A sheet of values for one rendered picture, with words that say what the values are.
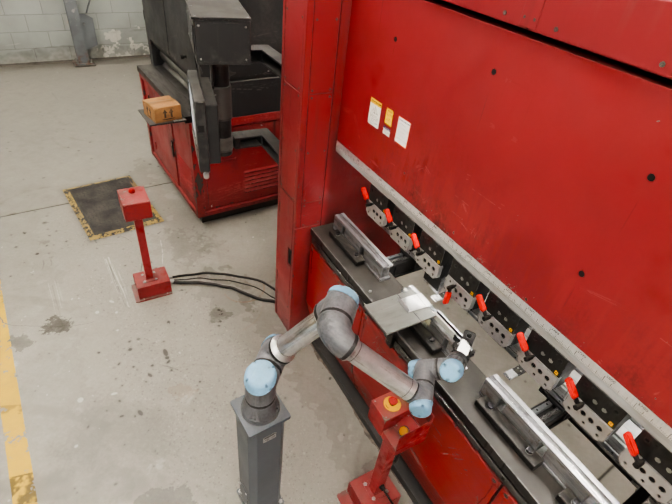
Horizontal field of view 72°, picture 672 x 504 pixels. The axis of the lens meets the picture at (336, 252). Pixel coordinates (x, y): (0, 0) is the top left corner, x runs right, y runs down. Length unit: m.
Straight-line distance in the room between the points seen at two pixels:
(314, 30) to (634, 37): 1.29
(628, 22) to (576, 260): 0.61
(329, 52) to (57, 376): 2.38
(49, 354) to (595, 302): 2.96
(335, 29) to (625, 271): 1.51
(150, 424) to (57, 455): 0.45
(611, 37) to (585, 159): 0.30
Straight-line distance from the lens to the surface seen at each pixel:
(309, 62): 2.22
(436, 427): 2.16
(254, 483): 2.28
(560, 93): 1.46
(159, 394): 3.00
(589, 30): 1.40
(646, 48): 1.32
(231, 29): 2.22
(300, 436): 2.78
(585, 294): 1.51
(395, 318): 2.01
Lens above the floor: 2.41
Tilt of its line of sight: 38 degrees down
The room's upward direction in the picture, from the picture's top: 7 degrees clockwise
